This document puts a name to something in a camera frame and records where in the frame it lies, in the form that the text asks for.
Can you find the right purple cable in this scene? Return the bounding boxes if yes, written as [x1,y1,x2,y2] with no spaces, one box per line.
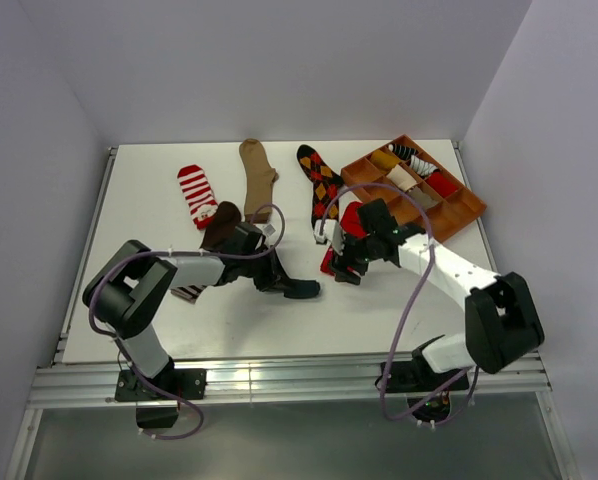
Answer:
[316,182,480,422]

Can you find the white grey striped rolled sock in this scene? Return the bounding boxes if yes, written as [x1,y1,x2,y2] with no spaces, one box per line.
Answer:
[409,155,439,179]

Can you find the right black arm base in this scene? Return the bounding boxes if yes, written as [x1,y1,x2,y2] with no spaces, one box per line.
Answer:
[374,360,475,427]

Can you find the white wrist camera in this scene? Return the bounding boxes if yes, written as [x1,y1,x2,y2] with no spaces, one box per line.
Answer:
[313,219,344,255]
[261,224,276,237]

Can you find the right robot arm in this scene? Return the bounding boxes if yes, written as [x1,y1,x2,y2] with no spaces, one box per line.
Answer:
[315,200,545,390]

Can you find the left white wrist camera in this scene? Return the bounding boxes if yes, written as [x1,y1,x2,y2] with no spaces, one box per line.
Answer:
[261,224,276,237]

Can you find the navy blue sock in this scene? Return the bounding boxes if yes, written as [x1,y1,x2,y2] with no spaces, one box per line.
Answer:
[283,279,321,300]

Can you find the purple cable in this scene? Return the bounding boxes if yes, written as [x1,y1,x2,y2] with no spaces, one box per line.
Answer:
[87,202,286,441]
[316,182,480,422]

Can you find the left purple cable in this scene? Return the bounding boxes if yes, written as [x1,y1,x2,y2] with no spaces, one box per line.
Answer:
[87,202,286,441]

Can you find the red rolled sock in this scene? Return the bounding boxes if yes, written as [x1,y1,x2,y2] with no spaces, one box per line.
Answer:
[426,171,458,198]

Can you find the black argyle sock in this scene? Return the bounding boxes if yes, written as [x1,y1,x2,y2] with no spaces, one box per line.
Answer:
[296,144,344,227]

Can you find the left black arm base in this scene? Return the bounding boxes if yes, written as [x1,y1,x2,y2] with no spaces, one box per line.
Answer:
[114,368,206,432]

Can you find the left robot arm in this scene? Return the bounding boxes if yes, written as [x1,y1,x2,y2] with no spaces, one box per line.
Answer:
[82,222,301,399]

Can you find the tan sock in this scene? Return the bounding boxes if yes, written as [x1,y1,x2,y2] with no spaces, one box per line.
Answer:
[239,138,278,224]

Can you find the red white striped sock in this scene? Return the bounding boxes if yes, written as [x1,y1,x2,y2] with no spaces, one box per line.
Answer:
[177,164,218,230]

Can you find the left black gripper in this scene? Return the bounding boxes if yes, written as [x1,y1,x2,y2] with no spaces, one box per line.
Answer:
[240,246,294,293]

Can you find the mustard rolled sock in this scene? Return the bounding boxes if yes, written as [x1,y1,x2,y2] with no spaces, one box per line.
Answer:
[369,150,401,175]

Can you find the black white striped rolled sock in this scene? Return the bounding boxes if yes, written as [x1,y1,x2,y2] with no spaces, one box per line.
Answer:
[388,143,419,161]

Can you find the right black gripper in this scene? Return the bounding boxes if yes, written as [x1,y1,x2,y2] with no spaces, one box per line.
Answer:
[327,229,378,287]

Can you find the red patterned sock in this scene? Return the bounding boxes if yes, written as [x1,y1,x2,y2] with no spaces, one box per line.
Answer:
[320,201,366,276]

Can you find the brown striped-cuff sock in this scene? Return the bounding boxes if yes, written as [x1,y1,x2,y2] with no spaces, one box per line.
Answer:
[170,201,242,305]

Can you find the cream rolled sock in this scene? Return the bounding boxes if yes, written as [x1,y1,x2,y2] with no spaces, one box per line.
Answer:
[386,165,418,192]

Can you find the orange compartment tray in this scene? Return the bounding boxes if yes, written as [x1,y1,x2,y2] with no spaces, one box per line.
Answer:
[341,135,486,242]

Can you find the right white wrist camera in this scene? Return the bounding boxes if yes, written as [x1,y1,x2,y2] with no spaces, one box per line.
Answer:
[313,219,344,255]

